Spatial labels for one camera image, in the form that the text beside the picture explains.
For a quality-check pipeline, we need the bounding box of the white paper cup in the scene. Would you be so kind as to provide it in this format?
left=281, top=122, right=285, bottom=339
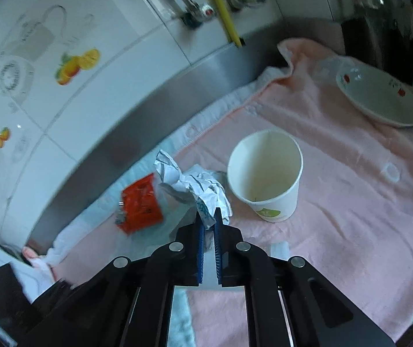
left=227, top=130, right=304, bottom=223

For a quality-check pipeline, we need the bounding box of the white plate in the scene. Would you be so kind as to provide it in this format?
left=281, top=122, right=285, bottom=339
left=335, top=61, right=413, bottom=128

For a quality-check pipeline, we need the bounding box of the pink blanket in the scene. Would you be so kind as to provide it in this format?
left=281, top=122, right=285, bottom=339
left=22, top=38, right=413, bottom=347

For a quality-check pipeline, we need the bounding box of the red snack wrapper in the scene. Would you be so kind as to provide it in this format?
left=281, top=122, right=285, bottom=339
left=114, top=173, right=164, bottom=234

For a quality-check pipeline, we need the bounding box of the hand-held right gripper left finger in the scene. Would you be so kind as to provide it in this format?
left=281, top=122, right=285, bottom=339
left=16, top=219, right=207, bottom=347

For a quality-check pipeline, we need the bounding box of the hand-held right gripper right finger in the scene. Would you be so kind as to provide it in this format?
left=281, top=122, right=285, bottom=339
left=214, top=208, right=397, bottom=347

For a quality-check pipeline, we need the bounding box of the yellow pipe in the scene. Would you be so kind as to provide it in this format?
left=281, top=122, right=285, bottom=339
left=201, top=0, right=246, bottom=48

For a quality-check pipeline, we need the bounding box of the white wrapper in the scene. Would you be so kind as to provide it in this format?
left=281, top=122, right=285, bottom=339
left=154, top=149, right=233, bottom=230

